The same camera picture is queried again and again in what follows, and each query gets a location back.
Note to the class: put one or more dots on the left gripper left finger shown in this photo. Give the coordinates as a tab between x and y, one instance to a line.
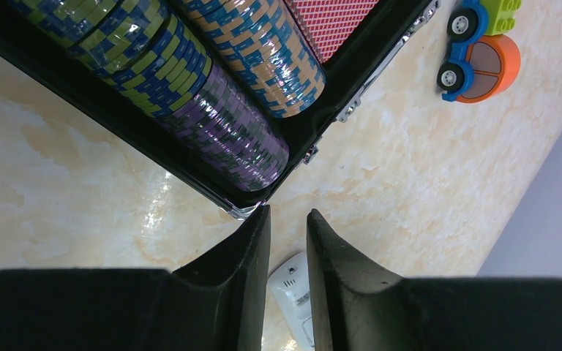
215	302

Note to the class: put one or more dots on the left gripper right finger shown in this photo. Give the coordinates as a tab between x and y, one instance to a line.
358	304

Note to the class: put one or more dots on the white remote control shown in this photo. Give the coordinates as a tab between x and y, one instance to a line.
289	285

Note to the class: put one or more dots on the blue orange chip stack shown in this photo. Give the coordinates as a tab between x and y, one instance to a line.
263	45

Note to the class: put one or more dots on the black poker chip case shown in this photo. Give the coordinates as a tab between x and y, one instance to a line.
349	73

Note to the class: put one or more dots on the green purple chip stack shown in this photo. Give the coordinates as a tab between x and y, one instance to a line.
146	52

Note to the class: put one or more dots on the colourful toy brick car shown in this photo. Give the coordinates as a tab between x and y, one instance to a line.
483	61

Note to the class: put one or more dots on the pink playing card deck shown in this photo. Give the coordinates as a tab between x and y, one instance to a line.
327	24

